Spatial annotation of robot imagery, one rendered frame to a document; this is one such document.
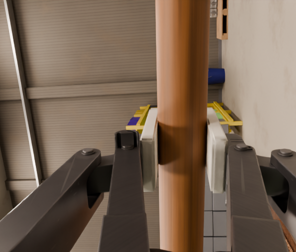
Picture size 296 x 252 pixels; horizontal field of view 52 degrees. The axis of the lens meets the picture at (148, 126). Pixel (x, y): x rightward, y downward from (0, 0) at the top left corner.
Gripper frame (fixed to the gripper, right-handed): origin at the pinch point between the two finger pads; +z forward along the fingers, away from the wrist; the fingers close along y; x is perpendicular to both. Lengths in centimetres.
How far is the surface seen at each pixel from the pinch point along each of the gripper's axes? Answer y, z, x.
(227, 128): 91, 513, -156
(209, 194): 47, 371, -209
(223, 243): 69, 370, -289
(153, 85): -59, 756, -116
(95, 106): -218, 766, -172
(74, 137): -285, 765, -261
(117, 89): -152, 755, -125
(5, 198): -500, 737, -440
